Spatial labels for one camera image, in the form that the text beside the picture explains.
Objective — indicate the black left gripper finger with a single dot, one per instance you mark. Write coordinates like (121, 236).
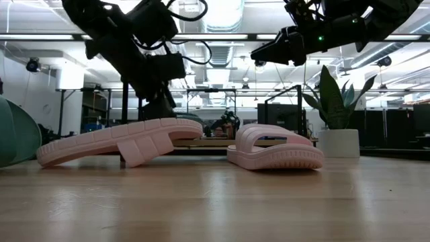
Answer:
(169, 94)
(158, 111)

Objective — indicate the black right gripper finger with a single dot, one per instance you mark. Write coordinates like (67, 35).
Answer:
(279, 50)

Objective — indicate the green rubber slide sandal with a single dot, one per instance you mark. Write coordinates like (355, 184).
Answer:
(23, 134)
(188, 117)

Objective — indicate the pink rubber slide sandal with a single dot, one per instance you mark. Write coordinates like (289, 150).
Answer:
(84, 141)
(275, 158)

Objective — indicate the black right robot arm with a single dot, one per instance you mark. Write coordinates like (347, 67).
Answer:
(389, 17)

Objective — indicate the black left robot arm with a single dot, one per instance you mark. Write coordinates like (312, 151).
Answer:
(97, 20)

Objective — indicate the black ceiling spotlight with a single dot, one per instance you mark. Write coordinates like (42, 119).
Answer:
(33, 65)
(384, 61)

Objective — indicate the person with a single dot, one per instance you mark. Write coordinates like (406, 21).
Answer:
(219, 131)

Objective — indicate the black flat monitor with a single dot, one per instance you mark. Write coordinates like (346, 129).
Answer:
(279, 119)

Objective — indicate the black cabinet row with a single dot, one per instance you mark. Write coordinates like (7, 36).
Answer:
(389, 127)

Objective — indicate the snake plant in white pot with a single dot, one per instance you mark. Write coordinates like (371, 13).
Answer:
(337, 142)

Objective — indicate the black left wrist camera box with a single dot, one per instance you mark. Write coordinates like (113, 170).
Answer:
(168, 67)

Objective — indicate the wooden shelf with black frame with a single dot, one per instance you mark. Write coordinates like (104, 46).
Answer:
(208, 143)

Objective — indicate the silver ventilation duct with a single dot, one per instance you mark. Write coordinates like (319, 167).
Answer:
(223, 17)

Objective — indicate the black aluminium table frame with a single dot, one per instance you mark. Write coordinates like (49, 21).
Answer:
(393, 152)

